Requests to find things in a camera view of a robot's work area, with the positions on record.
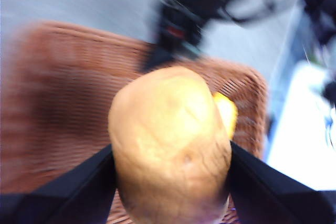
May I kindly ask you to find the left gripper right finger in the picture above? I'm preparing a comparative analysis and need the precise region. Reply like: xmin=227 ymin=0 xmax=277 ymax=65
xmin=227 ymin=140 xmax=336 ymax=224

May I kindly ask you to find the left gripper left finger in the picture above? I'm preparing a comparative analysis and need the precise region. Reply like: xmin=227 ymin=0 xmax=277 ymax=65
xmin=0 ymin=144 xmax=118 ymax=224

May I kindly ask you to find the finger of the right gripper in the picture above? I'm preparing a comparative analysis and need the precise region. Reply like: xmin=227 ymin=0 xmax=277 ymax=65
xmin=142 ymin=45 xmax=180 ymax=73

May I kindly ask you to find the brown potato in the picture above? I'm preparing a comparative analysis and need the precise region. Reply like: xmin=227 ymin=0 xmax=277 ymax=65
xmin=108 ymin=66 xmax=233 ymax=224

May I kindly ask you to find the yellow corn cob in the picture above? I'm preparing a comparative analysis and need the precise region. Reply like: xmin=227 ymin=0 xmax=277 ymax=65
xmin=212 ymin=92 xmax=238 ymax=140

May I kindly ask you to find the brown wicker basket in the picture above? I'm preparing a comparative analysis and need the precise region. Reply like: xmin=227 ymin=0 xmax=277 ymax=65
xmin=0 ymin=20 xmax=268 ymax=224

